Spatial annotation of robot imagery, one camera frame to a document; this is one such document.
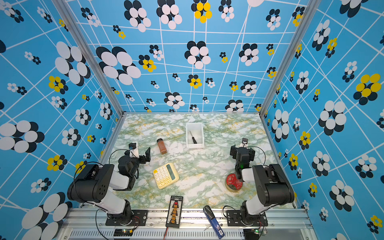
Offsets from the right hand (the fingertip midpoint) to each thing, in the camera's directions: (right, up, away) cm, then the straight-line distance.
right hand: (244, 147), depth 93 cm
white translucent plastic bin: (-31, +11, +16) cm, 36 cm away
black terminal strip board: (-42, -30, -20) cm, 55 cm away
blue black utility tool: (-22, -32, -24) cm, 46 cm away
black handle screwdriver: (-32, +4, +9) cm, 34 cm away
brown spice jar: (-53, -1, +3) cm, 53 cm away
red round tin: (-11, -19, -12) cm, 25 cm away
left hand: (-64, 0, -2) cm, 64 cm away
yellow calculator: (-49, -15, -8) cm, 52 cm away
